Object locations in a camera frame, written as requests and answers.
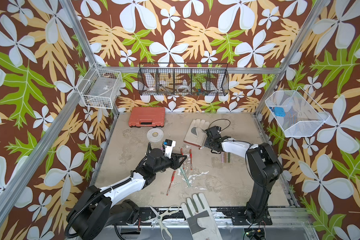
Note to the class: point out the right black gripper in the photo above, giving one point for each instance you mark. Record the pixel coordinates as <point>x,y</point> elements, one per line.
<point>210,141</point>

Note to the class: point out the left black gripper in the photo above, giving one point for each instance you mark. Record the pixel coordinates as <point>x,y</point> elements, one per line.
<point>177,164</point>

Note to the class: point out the pink fountain pen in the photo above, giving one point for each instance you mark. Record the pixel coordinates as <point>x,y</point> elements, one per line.
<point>223,157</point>

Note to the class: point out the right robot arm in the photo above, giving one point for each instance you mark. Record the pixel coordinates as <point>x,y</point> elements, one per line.
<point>263,165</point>

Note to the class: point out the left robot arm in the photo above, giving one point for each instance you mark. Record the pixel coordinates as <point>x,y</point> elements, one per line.
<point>98,208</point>

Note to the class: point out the light green pen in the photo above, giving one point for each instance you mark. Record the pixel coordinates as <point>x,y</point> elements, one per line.
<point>185,177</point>

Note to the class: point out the beige work glove far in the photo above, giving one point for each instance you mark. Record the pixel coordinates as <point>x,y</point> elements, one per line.
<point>196,134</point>

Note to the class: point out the beige work glove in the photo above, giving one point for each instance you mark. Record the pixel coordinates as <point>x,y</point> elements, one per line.
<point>200,218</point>
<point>196,134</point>

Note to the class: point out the red plastic tool case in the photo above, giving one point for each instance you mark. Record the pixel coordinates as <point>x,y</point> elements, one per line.
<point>147,117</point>

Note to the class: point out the white tape roll in basket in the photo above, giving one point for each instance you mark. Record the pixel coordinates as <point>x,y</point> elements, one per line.
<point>183,88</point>

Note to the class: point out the blue object in basket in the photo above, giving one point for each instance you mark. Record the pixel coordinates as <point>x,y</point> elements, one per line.
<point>279,112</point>

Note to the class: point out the beige work glove near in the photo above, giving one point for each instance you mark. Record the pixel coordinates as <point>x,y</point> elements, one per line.
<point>200,218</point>

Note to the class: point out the white mesh basket right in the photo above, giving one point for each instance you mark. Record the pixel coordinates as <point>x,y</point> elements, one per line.
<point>304,116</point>

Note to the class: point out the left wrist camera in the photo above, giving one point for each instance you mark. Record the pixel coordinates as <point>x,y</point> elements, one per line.
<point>168,146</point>

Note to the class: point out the white handled scissors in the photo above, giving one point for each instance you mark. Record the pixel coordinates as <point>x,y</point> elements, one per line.
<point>158,218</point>

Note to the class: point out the black wire basket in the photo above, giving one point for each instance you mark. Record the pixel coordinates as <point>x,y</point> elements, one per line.
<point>204,79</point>

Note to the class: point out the white wire basket left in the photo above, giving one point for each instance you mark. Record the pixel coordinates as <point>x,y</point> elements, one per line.
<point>99,88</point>

